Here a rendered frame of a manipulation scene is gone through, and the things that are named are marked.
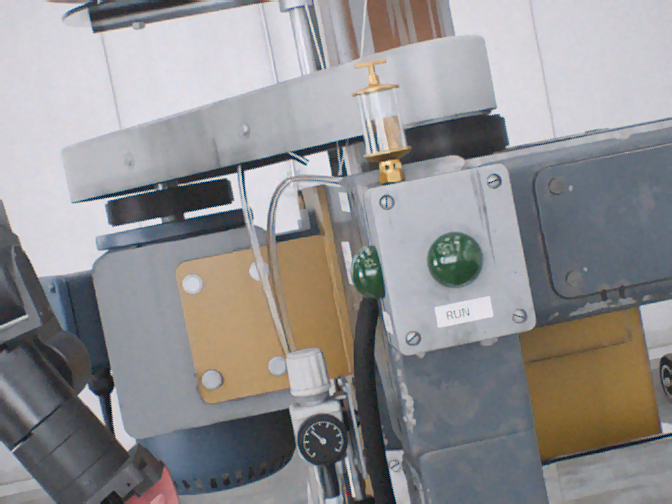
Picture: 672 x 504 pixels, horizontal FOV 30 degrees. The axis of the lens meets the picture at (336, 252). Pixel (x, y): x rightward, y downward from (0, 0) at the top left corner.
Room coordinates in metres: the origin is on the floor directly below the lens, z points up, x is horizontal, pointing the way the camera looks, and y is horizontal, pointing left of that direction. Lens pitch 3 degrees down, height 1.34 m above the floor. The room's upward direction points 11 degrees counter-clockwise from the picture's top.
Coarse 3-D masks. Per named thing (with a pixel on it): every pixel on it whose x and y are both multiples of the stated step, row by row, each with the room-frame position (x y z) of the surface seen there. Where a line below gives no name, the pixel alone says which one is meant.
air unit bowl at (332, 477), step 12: (312, 468) 0.91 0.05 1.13; (324, 468) 0.91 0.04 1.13; (336, 468) 0.91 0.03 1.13; (312, 480) 0.91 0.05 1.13; (324, 480) 0.91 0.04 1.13; (336, 480) 0.91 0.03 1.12; (348, 480) 0.92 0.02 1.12; (312, 492) 0.92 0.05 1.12; (324, 492) 0.91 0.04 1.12; (336, 492) 0.91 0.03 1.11; (348, 492) 0.91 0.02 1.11
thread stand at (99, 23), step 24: (96, 0) 0.98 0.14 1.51; (120, 0) 0.98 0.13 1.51; (144, 0) 1.00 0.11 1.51; (168, 0) 1.02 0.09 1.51; (192, 0) 1.03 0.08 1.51; (216, 0) 1.03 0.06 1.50; (240, 0) 1.04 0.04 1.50; (264, 0) 1.04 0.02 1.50; (288, 0) 1.04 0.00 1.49; (72, 24) 1.05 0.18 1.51; (96, 24) 1.03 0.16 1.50; (120, 24) 1.03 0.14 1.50; (144, 24) 1.03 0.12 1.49; (312, 72) 1.04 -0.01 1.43
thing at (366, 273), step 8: (368, 248) 0.67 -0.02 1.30; (360, 256) 0.67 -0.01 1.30; (368, 256) 0.67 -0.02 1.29; (376, 256) 0.67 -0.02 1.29; (352, 264) 0.67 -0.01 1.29; (360, 264) 0.67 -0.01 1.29; (368, 264) 0.66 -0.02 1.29; (376, 264) 0.66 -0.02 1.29; (352, 272) 0.67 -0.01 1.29; (360, 272) 0.67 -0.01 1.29; (368, 272) 0.66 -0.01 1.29; (376, 272) 0.66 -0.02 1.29; (352, 280) 0.67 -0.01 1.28; (360, 280) 0.67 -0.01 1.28; (368, 280) 0.66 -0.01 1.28; (376, 280) 0.66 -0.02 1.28; (360, 288) 0.67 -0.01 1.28; (368, 288) 0.67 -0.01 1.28; (376, 288) 0.66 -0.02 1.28; (384, 288) 0.67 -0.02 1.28; (368, 296) 0.67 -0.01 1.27; (376, 296) 0.67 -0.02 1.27; (384, 296) 0.67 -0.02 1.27
